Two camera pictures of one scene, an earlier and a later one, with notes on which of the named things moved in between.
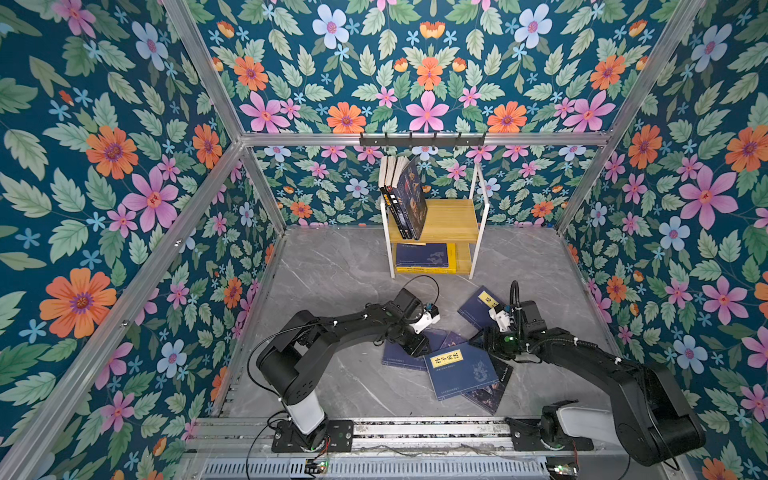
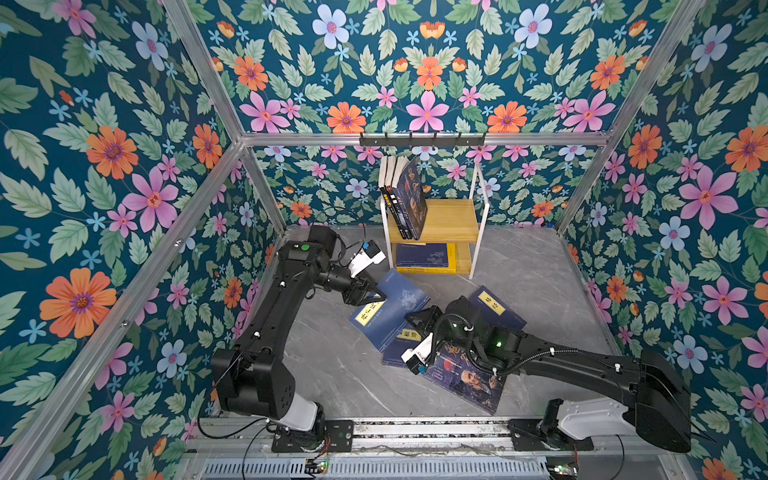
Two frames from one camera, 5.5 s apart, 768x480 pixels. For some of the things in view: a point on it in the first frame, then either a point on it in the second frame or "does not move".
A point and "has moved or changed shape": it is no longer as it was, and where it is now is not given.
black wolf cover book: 401,163 does not move
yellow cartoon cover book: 452,265 does not move
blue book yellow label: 458,371 has moved or changed shape
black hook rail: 411,142 does not move
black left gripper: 419,349 -> 358,296
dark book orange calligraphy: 413,195 does not move
